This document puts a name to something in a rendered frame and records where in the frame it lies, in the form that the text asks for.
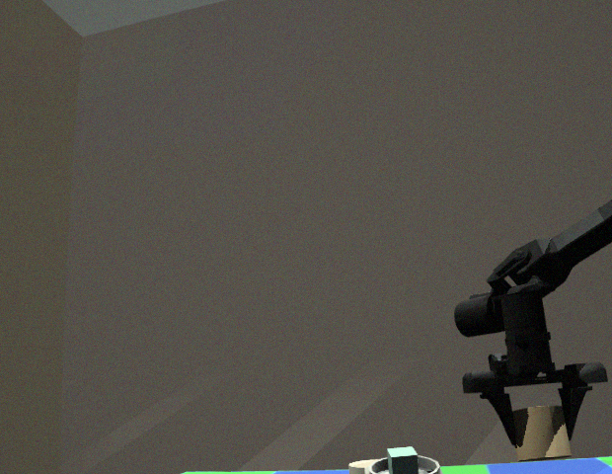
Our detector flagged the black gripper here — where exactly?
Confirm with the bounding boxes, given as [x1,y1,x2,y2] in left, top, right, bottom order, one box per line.
[462,326,608,445]

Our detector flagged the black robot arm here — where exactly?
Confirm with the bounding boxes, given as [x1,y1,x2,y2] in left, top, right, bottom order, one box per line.
[454,199,612,337]

